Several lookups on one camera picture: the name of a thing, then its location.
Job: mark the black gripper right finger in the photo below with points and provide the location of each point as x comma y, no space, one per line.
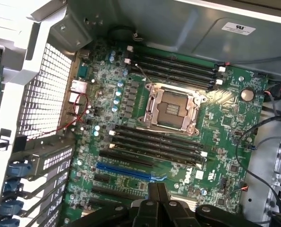
165,208

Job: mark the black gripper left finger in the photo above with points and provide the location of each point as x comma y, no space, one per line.
152,212

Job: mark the black RAM slot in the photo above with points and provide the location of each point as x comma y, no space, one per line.
156,134
154,156
155,149
171,71
172,65
156,142
173,58
175,80

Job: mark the blue expansion slot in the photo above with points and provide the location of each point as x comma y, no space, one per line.
128,171

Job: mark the short black expansion slot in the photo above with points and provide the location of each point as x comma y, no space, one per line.
101,179

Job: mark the green motherboard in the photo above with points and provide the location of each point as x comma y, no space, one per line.
215,123

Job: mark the silver CPU socket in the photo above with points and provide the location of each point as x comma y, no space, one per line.
173,108

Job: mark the blue plastic card clip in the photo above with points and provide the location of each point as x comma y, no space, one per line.
11,208
8,222
19,168
12,188

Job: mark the silver coin cell battery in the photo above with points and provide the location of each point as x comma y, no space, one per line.
247,94

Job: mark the silver rear port block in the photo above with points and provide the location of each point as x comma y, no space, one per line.
78,86

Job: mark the grey metal PC case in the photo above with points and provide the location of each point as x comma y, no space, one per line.
168,21

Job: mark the white label sticker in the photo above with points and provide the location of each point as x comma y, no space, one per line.
238,28

